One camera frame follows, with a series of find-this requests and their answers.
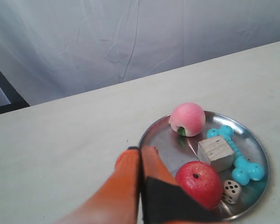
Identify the red toy apple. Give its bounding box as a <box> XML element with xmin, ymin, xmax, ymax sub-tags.
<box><xmin>175</xmin><ymin>161</ymin><xmax>223</xmax><ymax>210</ymax></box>

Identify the small wooden die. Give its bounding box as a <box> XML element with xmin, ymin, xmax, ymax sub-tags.
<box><xmin>222</xmin><ymin>180</ymin><xmax>242</xmax><ymax>204</ymax></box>

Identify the white wrinkled backdrop cloth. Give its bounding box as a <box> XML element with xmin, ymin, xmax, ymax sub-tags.
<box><xmin>0</xmin><ymin>0</ymin><xmax>280</xmax><ymax>105</ymax></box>

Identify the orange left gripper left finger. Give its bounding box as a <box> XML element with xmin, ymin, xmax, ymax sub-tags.
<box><xmin>57</xmin><ymin>147</ymin><xmax>140</xmax><ymax>224</ymax></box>

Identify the grey wooden cube block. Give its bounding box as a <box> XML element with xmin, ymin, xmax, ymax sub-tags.
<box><xmin>197</xmin><ymin>136</ymin><xmax>235</xmax><ymax>172</ymax></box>

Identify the dark frame post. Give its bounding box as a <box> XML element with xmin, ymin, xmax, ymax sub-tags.
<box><xmin>0</xmin><ymin>71</ymin><xmax>30</xmax><ymax>114</ymax></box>

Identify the large round metal plate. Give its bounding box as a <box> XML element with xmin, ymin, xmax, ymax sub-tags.
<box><xmin>139</xmin><ymin>111</ymin><xmax>270</xmax><ymax>221</ymax></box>

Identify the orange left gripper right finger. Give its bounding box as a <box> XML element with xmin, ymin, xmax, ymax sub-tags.
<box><xmin>140</xmin><ymin>146</ymin><xmax>225</xmax><ymax>224</ymax></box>

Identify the turquoise rubber bone toy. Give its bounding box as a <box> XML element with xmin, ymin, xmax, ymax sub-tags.
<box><xmin>206</xmin><ymin>125</ymin><xmax>265</xmax><ymax>186</ymax></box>

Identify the pink toy peach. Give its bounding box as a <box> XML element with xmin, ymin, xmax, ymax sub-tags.
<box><xmin>169</xmin><ymin>103</ymin><xmax>206</xmax><ymax>137</ymax></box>

